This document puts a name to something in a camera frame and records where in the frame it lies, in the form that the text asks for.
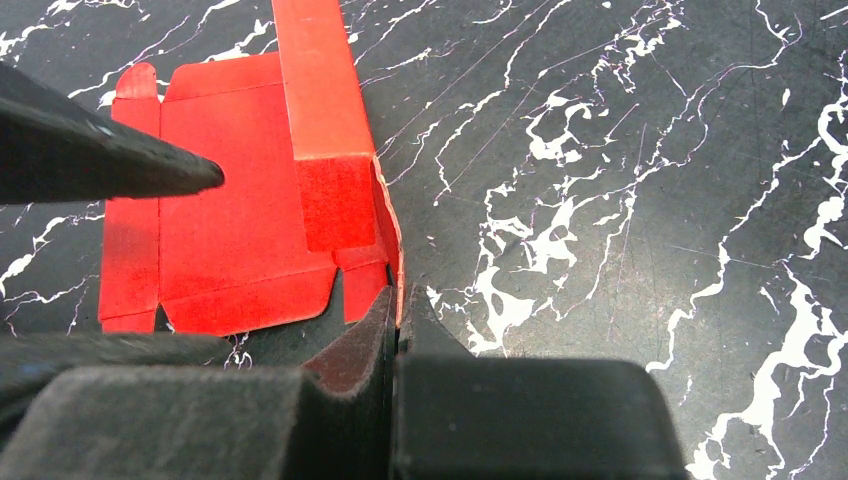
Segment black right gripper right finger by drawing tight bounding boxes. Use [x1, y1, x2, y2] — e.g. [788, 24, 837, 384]
[392, 286, 687, 479]

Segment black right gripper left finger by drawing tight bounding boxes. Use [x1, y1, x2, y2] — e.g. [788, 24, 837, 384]
[1, 287, 396, 479]

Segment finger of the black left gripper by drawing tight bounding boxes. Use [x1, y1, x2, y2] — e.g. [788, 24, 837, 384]
[1, 332, 231, 424]
[1, 64, 224, 204]

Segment red paper box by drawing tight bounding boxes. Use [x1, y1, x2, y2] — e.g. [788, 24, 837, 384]
[98, 0, 404, 336]

